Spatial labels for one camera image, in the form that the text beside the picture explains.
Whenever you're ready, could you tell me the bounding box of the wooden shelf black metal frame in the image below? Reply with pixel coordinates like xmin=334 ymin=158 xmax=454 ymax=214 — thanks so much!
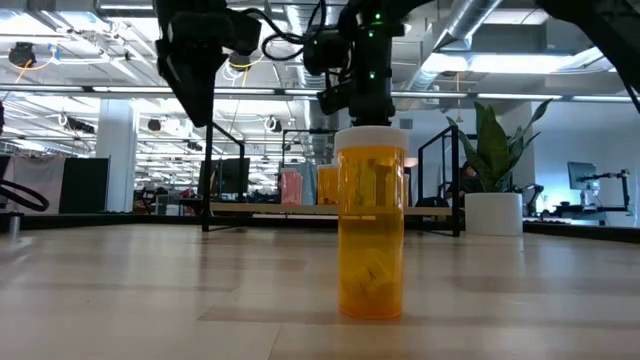
xmin=201 ymin=121 xmax=462 ymax=238

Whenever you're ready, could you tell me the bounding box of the black looped cable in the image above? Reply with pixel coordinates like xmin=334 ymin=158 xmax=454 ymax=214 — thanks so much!
xmin=0 ymin=178 xmax=51 ymax=214

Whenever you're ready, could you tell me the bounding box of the white pillar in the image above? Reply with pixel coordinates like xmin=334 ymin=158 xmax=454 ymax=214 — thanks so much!
xmin=95 ymin=98 xmax=140 ymax=214

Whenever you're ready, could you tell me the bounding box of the small pink medicine bottle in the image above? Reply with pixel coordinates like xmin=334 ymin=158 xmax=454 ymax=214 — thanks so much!
xmin=279 ymin=168 xmax=304 ymax=206

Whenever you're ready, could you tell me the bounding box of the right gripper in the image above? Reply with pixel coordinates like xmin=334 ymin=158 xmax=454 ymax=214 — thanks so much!
xmin=301 ymin=0 xmax=407 ymax=127

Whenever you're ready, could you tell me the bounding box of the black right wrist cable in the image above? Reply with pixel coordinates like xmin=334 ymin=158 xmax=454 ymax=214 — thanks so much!
xmin=238 ymin=0 xmax=329 ymax=62

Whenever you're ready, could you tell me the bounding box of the black partition panel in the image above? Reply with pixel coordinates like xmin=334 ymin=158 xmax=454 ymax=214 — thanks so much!
xmin=58 ymin=157 xmax=111 ymax=215

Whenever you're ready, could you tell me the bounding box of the pale cloth panel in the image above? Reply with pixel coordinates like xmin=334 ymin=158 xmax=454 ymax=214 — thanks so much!
xmin=2 ymin=153 xmax=67 ymax=216

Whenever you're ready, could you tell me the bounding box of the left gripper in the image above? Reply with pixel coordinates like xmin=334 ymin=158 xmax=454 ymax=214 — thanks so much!
xmin=154 ymin=8 xmax=263 ymax=129

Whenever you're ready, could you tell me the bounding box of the large orange medicine bottle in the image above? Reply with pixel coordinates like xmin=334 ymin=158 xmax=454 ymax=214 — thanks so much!
xmin=316 ymin=164 xmax=340 ymax=206

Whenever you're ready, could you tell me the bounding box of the green plant in white pot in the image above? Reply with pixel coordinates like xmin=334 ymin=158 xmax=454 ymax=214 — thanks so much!
xmin=446 ymin=98 xmax=554 ymax=237

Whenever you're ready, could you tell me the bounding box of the black monitor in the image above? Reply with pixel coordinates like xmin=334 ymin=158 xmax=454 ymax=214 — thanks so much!
xmin=212 ymin=157 xmax=251 ymax=197
xmin=567 ymin=160 xmax=599 ymax=192

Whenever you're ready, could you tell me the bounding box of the person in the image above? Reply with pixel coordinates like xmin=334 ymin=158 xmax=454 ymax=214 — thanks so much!
xmin=457 ymin=160 xmax=485 ymax=197

